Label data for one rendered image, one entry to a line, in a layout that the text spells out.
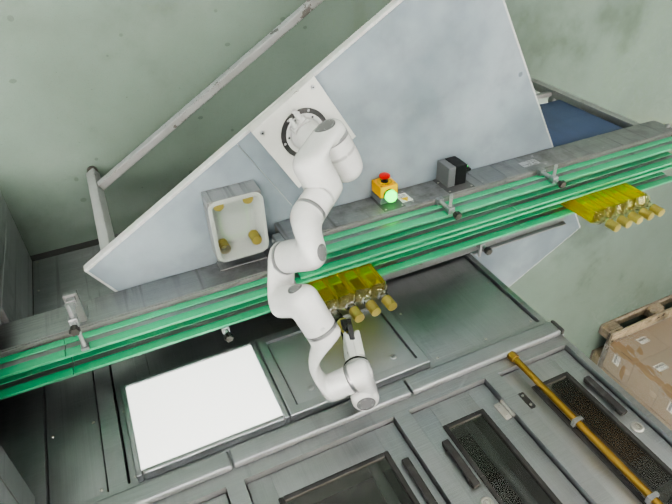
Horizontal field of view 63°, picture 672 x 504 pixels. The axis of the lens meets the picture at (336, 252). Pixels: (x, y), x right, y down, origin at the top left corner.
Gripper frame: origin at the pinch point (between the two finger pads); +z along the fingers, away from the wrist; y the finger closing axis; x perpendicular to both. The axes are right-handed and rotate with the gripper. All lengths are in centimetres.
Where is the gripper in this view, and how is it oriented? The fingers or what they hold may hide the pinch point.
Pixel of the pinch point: (346, 329)
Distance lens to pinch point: 169.5
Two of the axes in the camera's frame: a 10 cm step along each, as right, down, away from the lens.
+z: -1.7, -5.8, 8.0
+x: -9.9, 1.1, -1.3
